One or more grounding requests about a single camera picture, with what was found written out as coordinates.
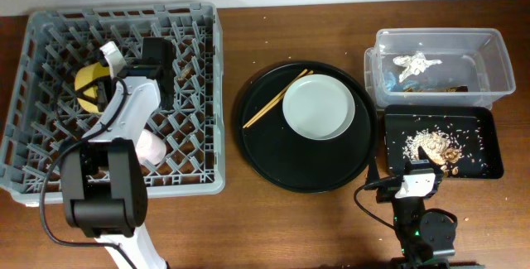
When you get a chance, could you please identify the yellow bowl with food scraps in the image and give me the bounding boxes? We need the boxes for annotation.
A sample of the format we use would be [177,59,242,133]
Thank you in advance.
[75,63,113,114]

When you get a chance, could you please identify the pink plastic cup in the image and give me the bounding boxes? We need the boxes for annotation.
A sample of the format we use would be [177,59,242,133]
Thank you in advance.
[135,129,166,165]

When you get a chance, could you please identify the white napkin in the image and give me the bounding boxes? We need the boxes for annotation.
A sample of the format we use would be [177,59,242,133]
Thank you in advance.
[393,52,442,83]

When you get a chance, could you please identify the grey round plate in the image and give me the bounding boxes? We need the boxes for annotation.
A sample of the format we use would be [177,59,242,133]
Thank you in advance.
[282,74,356,141]

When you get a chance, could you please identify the wooden chopstick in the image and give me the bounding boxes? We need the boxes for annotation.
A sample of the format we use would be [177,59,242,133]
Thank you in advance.
[243,70,315,130]
[243,69,314,128]

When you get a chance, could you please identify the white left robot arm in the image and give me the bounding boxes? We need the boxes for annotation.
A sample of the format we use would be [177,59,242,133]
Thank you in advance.
[39,37,176,268]

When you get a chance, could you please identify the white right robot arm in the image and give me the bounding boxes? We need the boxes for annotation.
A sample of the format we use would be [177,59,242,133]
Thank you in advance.
[374,147,482,269]

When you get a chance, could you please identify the grey plastic dishwasher rack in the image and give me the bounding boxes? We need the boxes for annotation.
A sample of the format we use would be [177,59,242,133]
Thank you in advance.
[1,2,225,207]

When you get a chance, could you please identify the clear plastic waste bin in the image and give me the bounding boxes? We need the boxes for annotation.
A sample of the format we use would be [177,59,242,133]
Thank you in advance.
[364,28,516,109]

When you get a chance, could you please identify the rice and food scraps pile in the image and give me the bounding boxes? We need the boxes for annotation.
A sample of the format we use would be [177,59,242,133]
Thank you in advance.
[402,130,463,176]

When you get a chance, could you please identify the black rectangular bin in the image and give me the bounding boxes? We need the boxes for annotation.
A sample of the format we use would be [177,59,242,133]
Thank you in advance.
[383,105,504,179]

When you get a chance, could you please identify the food scraps in clear bin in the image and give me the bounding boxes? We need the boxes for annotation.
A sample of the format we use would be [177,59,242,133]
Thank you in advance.
[404,85,469,93]

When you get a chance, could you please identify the round black tray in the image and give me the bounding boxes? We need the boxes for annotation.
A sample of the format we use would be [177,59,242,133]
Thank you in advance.
[234,61,378,193]

